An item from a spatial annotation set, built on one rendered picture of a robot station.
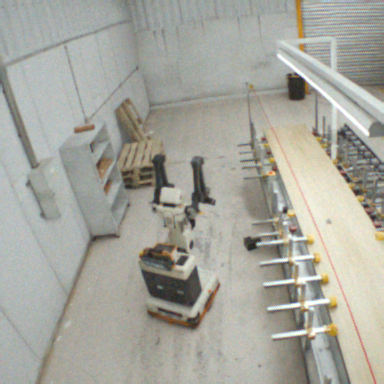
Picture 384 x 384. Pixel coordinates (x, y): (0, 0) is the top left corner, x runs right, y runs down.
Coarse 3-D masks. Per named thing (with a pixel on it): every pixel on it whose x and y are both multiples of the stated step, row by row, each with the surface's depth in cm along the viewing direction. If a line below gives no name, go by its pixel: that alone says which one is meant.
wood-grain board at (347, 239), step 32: (288, 128) 538; (288, 160) 446; (320, 160) 433; (288, 192) 382; (320, 192) 372; (352, 192) 361; (320, 224) 325; (352, 224) 316; (352, 256) 281; (352, 288) 251; (352, 352) 205
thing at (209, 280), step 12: (204, 276) 378; (216, 276) 379; (204, 288) 362; (216, 288) 382; (156, 300) 357; (168, 300) 355; (204, 300) 354; (156, 312) 360; (192, 312) 337; (204, 312) 356; (180, 324) 353; (192, 324) 344
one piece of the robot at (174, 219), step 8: (160, 208) 332; (168, 208) 329; (176, 208) 327; (184, 208) 330; (160, 216) 336; (168, 216) 332; (176, 216) 328; (184, 216) 332; (168, 224) 336; (176, 224) 333; (168, 232) 353; (176, 232) 345; (184, 232) 349; (168, 240) 358; (176, 240) 353; (184, 240) 348; (192, 240) 359; (184, 248) 353; (192, 248) 361
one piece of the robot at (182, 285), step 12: (144, 252) 325; (156, 252) 316; (144, 264) 333; (180, 264) 323; (192, 264) 327; (144, 276) 345; (156, 276) 335; (168, 276) 329; (180, 276) 319; (192, 276) 330; (156, 288) 348; (168, 288) 338; (180, 288) 330; (192, 288) 333; (180, 300) 342; (192, 300) 336
